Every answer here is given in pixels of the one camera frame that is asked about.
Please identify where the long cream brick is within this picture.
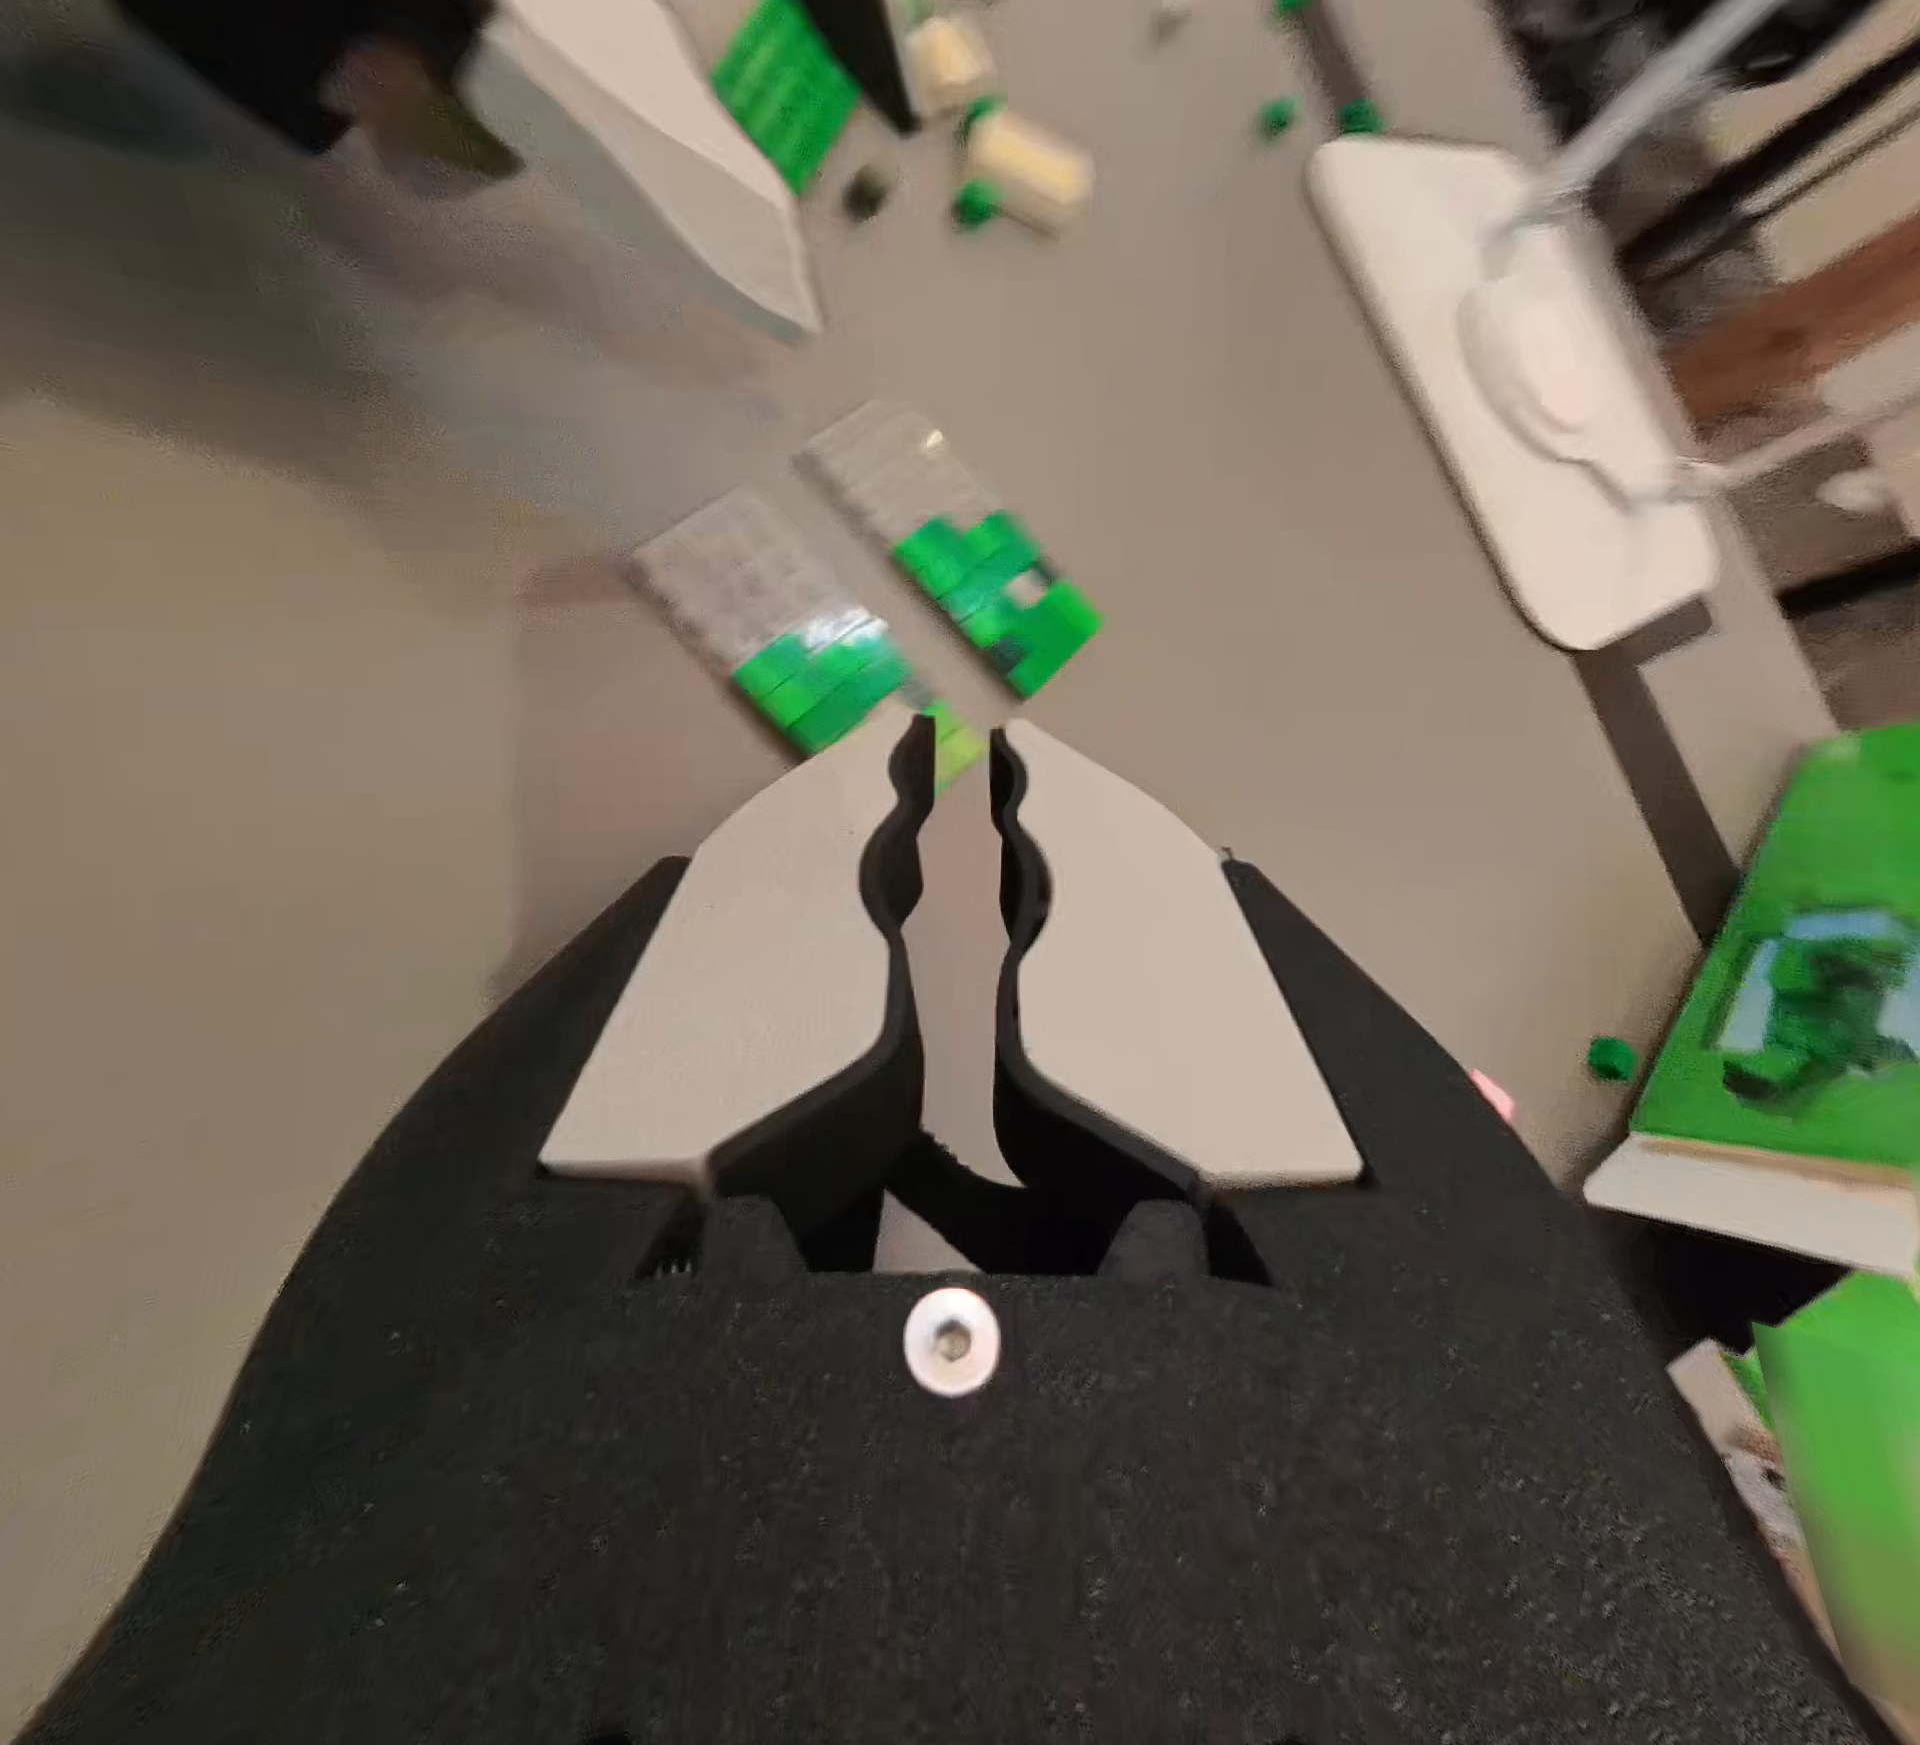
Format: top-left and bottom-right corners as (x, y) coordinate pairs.
(959, 110), (1097, 235)

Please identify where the green studded plate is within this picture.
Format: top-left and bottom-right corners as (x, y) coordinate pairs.
(705, 0), (869, 196)

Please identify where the green instruction booklet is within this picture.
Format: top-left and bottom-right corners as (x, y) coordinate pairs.
(1665, 1273), (1920, 1745)

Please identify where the brown wooden board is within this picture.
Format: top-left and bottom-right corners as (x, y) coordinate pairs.
(1665, 227), (1920, 425)

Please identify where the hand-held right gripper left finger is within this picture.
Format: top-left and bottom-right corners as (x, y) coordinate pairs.
(537, 713), (939, 1278)

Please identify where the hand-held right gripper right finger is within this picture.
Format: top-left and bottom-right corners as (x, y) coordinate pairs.
(988, 720), (1370, 1278)

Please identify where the green printed box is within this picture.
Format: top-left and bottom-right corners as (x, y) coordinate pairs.
(1584, 722), (1920, 1275)

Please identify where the grey baseplate with green bricks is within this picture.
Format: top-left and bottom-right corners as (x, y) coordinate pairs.
(795, 397), (1104, 702)
(628, 484), (984, 785)

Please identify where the square cream brick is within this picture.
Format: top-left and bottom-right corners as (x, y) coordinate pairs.
(907, 12), (999, 119)

